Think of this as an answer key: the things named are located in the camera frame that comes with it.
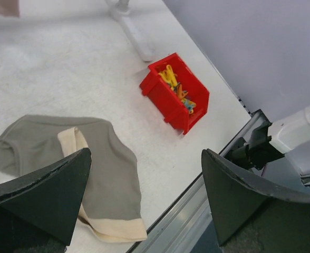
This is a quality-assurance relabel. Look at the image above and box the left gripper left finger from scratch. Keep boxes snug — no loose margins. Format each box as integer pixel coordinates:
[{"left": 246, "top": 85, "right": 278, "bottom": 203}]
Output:
[{"left": 0, "top": 148, "right": 92, "bottom": 252}]

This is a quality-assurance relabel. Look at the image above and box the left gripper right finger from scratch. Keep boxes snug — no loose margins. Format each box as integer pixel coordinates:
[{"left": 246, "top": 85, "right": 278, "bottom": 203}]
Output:
[{"left": 201, "top": 149, "right": 310, "bottom": 252}]

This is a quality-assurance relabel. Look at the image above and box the grey beige underwear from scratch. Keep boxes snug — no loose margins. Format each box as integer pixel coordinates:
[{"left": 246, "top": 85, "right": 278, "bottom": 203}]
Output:
[{"left": 0, "top": 115, "right": 147, "bottom": 242}]

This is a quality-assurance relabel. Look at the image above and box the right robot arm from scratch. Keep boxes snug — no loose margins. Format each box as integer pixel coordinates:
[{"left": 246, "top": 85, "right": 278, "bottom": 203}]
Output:
[{"left": 225, "top": 106, "right": 310, "bottom": 193}]

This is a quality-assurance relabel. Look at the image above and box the beige brown underwear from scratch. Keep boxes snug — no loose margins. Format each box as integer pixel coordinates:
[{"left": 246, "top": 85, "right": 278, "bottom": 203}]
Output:
[{"left": 0, "top": 0, "right": 20, "bottom": 17}]

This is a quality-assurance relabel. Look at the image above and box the red plastic bin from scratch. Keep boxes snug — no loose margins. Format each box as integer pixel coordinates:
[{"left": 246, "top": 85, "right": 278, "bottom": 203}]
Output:
[{"left": 140, "top": 53, "right": 209, "bottom": 134}]

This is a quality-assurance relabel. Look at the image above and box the colourful clothespins pile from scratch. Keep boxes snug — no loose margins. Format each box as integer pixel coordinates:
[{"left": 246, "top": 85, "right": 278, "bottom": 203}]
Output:
[{"left": 158, "top": 64, "right": 196, "bottom": 114}]

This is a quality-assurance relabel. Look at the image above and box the white clothes rack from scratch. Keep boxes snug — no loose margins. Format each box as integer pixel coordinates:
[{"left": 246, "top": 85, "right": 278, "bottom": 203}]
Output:
[{"left": 105, "top": 0, "right": 154, "bottom": 62}]

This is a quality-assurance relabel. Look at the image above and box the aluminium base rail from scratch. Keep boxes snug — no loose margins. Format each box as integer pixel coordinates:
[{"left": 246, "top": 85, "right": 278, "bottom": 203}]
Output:
[{"left": 125, "top": 109, "right": 272, "bottom": 253}]

